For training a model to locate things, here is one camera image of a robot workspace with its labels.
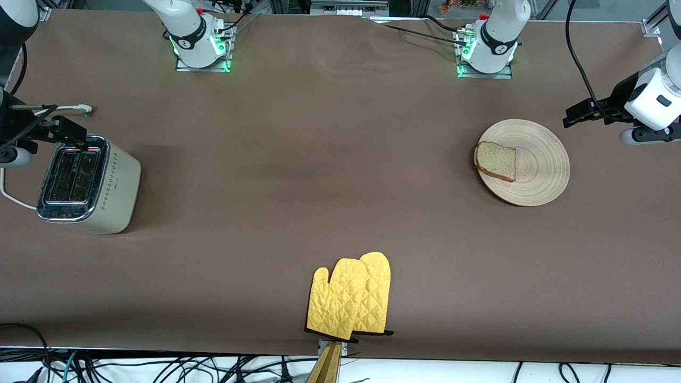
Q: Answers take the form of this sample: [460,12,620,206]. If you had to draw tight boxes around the round light wooden plate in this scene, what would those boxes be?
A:
[474,119,571,207]

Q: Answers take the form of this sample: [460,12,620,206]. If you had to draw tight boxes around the slice of brown-crust bread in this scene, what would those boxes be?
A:
[475,141,517,183]

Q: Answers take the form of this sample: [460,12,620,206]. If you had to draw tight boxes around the cream chrome two-slot toaster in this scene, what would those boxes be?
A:
[36,134,142,235]

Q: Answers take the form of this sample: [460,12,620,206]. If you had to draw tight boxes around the orange background object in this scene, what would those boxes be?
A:
[439,0,493,15]

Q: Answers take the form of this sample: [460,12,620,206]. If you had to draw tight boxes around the yellow quilted oven mitt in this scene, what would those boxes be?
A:
[353,251,395,337]
[305,258,371,342]

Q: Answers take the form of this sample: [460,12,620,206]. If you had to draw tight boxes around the wooden stick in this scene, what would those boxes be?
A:
[306,342,342,383]

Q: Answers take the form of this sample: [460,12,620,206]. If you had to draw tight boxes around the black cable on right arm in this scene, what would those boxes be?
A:
[0,41,28,99]

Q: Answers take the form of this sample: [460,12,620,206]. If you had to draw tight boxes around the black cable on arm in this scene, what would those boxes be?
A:
[564,0,620,124]
[0,41,28,99]

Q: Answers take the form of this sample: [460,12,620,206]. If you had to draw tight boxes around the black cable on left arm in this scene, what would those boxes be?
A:
[564,0,620,124]

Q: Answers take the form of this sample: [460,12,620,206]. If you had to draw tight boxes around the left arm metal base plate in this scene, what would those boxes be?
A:
[456,29,514,80]

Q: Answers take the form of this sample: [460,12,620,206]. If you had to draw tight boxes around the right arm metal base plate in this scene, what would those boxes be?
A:
[175,24,235,73]

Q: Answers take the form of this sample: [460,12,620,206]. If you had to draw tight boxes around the black cable across table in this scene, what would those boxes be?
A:
[367,16,471,47]

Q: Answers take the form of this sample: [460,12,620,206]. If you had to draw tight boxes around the black cables by right base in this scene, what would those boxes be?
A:
[212,0,262,34]

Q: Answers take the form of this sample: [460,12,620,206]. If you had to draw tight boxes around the black looped floor cable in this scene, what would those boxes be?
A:
[0,322,52,383]

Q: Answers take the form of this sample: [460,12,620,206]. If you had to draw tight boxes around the teal floor cable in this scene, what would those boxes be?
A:
[60,350,80,383]

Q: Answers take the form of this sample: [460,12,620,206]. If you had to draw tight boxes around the aluminium frame rail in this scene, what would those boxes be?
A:
[310,0,390,17]

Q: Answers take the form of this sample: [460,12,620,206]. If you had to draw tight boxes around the small metal bracket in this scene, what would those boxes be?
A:
[318,339,349,357]

